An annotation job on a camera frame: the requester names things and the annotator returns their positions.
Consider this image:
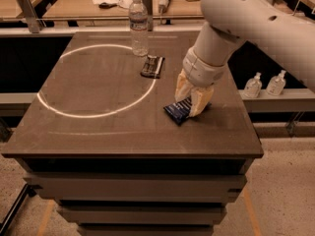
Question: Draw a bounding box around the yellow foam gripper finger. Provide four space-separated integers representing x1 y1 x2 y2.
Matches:
189 86 214 117
174 70 193 102

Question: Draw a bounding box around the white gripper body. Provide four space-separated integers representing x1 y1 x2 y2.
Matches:
183 48 227 88

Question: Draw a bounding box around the blue rxbar blueberry bar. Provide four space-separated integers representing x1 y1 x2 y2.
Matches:
162 95 213 127

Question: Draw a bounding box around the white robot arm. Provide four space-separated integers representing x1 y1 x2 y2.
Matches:
175 0 315 117

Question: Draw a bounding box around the black rxbar chocolate bar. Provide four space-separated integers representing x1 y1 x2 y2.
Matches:
140 55 164 79

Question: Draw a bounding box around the left clear sanitizer bottle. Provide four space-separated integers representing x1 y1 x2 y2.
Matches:
244 72 262 98

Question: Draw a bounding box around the clear sanitizer bottle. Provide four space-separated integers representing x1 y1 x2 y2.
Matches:
244 72 262 98
266 70 286 96

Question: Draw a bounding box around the right clear sanitizer bottle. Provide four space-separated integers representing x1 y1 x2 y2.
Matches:
266 70 286 96

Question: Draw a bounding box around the grey handheld tool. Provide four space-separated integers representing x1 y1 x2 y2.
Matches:
158 0 171 14

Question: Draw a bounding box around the clear plastic water bottle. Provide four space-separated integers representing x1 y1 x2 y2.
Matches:
129 0 149 57

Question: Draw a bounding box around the grey drawer cabinet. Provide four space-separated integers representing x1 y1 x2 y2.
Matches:
23 156 251 236

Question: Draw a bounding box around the middle metal bracket post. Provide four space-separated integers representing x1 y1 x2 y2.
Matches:
142 0 154 31

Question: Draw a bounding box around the left metal bracket post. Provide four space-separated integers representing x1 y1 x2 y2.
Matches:
17 0 42 33

